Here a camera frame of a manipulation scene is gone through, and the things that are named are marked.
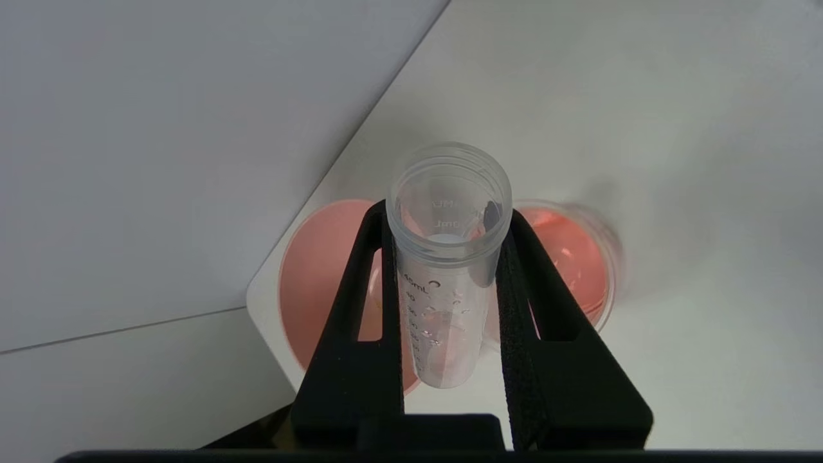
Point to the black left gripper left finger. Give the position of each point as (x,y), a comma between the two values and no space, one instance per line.
(347,386)

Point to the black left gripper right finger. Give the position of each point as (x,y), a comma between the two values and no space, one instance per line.
(578,399)

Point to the pink plastic bowl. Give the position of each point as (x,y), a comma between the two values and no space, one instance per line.
(321,283)

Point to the clear glass beaker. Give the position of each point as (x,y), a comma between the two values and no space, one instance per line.
(572,257)

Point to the test tube with red pigment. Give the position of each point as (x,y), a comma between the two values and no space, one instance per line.
(443,321)

